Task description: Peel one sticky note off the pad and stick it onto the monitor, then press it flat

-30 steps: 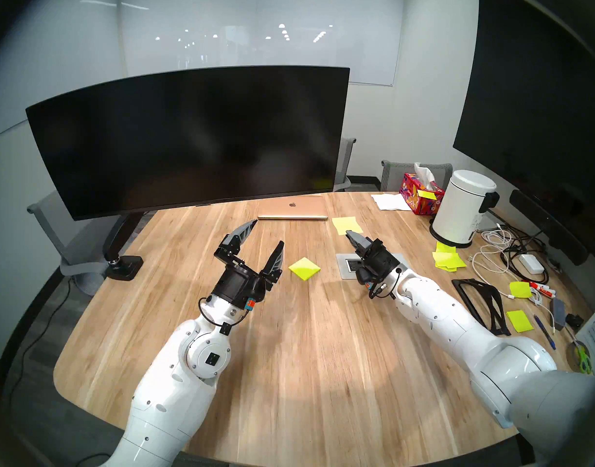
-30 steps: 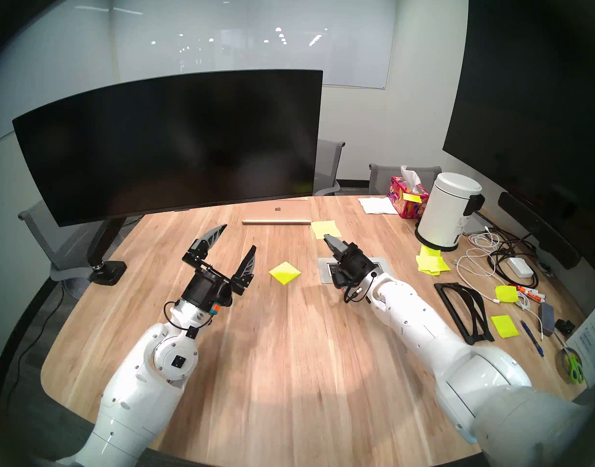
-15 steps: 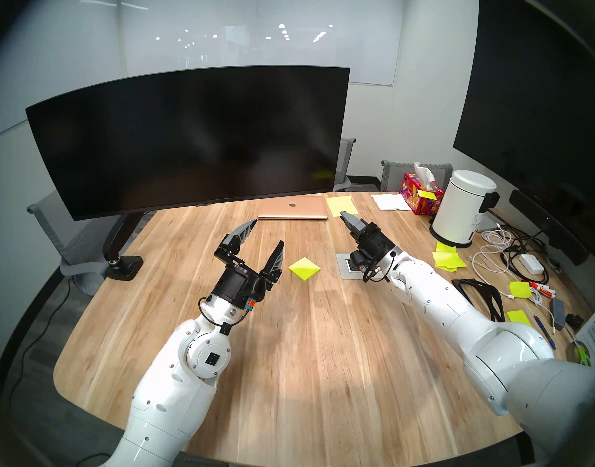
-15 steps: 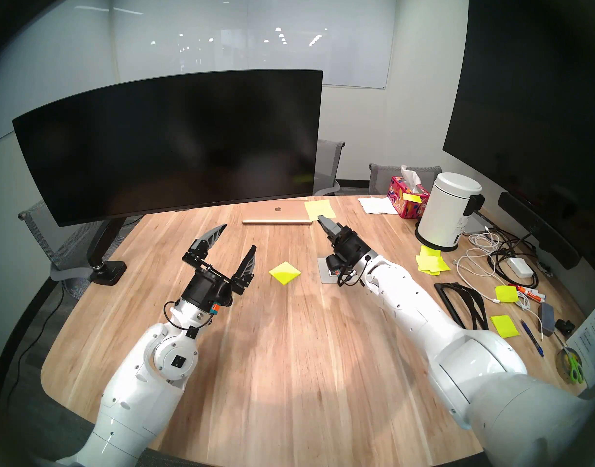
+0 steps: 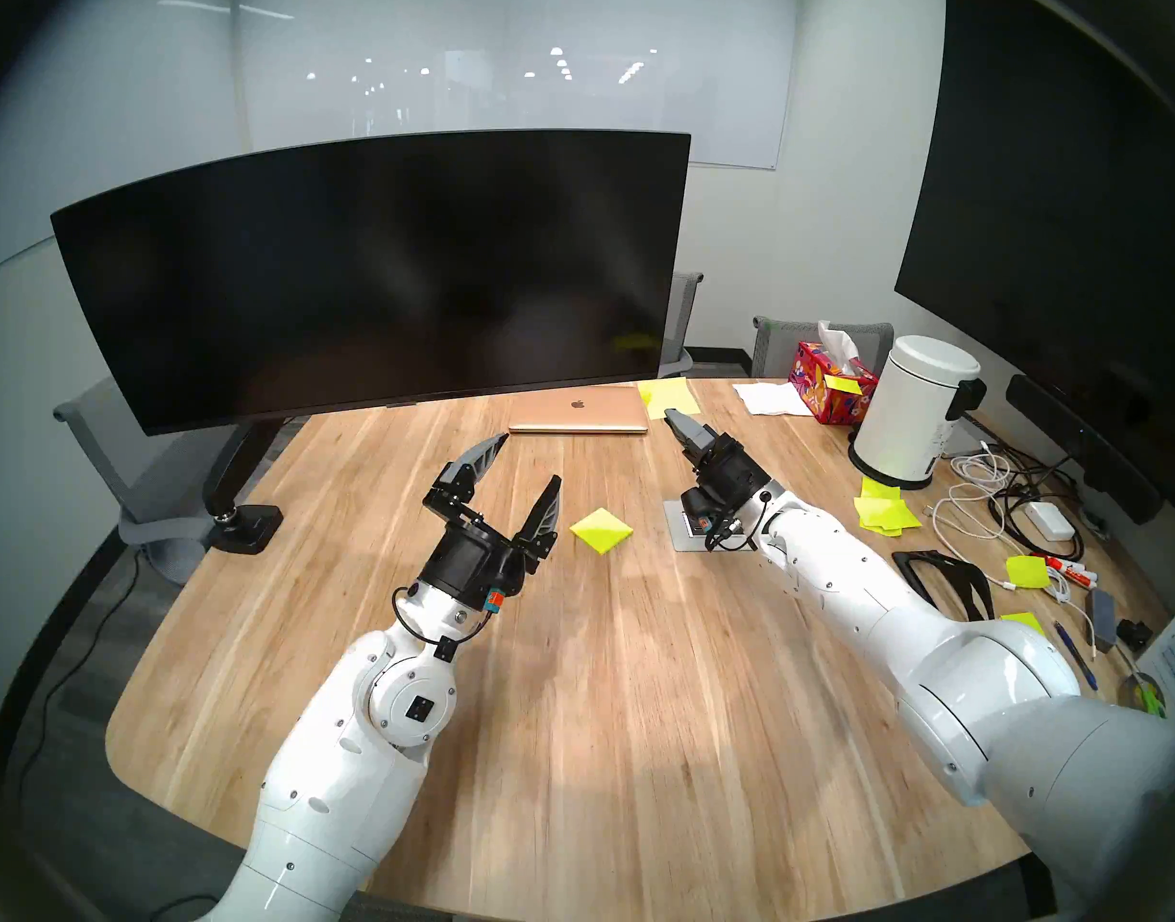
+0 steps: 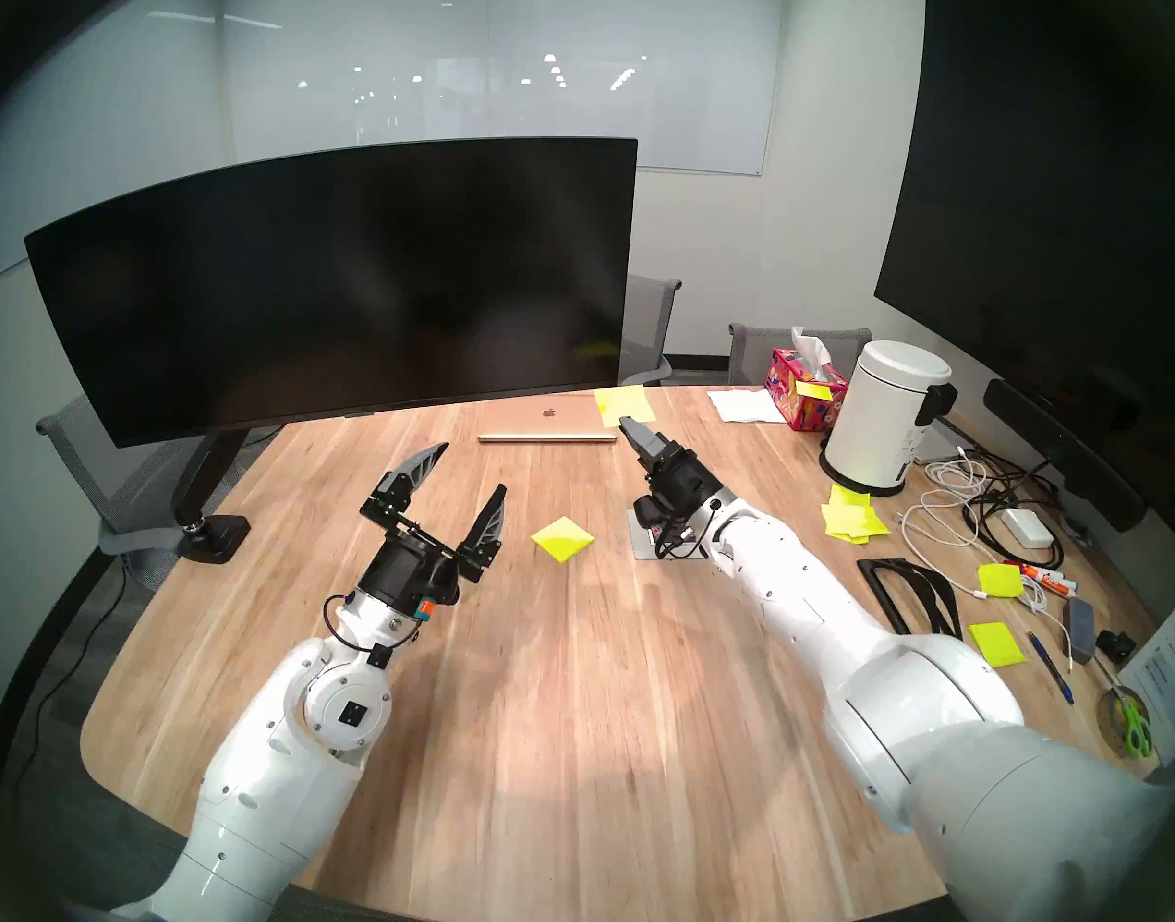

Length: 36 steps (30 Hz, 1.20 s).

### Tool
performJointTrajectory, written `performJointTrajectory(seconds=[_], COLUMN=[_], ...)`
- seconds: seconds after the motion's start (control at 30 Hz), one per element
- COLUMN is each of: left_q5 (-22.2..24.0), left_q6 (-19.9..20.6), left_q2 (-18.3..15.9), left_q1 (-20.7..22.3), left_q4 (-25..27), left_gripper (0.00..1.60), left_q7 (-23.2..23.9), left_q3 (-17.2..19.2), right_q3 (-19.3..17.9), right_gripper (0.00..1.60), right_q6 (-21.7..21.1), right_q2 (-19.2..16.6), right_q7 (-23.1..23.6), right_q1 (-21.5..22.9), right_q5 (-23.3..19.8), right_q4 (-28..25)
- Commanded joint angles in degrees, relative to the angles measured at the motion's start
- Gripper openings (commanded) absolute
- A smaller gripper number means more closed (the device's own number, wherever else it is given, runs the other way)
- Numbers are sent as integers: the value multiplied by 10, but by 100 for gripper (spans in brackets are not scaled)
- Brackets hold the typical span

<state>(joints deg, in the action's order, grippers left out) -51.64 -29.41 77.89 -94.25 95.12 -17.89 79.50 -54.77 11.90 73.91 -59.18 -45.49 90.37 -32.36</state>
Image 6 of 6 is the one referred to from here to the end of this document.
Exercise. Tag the white cylindrical trash bin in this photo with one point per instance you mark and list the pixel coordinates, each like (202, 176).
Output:
(880, 421)

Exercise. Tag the flat yellow sticky note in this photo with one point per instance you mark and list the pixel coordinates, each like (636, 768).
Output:
(996, 644)

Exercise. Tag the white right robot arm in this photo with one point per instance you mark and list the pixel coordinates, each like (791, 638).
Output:
(837, 632)

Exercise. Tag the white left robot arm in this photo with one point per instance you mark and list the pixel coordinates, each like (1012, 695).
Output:
(290, 738)

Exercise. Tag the black frame stand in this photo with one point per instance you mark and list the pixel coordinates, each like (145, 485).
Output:
(899, 572)

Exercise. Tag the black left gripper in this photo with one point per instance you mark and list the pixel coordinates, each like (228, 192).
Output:
(410, 570)

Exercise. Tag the large black wall television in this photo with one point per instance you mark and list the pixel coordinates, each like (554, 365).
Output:
(1048, 209)

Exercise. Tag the small yellow sticky note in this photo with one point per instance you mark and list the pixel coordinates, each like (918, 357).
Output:
(813, 390)

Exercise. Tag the curved black monitor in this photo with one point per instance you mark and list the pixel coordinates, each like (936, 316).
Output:
(338, 286)

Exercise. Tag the grey table power outlet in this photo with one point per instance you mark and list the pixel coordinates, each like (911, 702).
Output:
(637, 547)

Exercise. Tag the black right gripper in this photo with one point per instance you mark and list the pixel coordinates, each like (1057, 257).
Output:
(681, 485)

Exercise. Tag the crumpled yellow sticky note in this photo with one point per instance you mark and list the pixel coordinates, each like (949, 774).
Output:
(1000, 581)

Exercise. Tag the small black clip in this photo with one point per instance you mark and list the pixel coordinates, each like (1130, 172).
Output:
(1115, 644)

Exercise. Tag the white printed paper sheet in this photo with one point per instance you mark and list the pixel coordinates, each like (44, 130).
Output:
(1173, 670)

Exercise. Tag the grey mesh office chair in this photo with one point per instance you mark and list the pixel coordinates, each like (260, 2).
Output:
(78, 459)
(755, 353)
(645, 325)

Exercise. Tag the loose yellow sticky note pile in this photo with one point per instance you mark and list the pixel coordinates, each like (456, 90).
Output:
(854, 521)

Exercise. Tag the white power adapter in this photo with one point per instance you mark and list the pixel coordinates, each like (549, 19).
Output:
(1026, 528)

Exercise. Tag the white tissue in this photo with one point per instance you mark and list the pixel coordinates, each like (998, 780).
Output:
(810, 349)

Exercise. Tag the white box device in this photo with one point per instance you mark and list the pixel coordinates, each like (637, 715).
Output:
(938, 442)

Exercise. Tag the rose gold laptop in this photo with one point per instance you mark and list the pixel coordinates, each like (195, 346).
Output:
(549, 419)

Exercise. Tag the glass wall whiteboard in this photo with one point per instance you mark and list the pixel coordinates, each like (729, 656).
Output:
(453, 65)

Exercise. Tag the clear tape roll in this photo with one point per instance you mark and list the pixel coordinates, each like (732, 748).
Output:
(1111, 714)

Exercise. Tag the white paper napkin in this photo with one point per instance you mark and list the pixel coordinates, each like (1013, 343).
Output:
(746, 406)

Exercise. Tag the black video sound bar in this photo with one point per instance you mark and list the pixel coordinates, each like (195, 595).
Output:
(1058, 449)

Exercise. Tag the grey rectangular block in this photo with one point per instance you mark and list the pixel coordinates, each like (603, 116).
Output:
(1079, 630)

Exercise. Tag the yellow sticky note pad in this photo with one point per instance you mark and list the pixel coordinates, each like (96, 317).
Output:
(563, 541)

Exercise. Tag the single yellow sticky note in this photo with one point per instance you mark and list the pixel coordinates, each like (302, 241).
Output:
(621, 403)

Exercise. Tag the blue pen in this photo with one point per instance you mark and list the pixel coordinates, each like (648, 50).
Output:
(1050, 667)

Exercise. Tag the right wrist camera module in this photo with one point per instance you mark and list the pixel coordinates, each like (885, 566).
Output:
(653, 519)

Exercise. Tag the red white marker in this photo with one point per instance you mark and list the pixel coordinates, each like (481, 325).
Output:
(1043, 576)

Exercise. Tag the colourful floral tissue box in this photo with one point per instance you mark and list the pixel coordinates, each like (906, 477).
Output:
(799, 400)

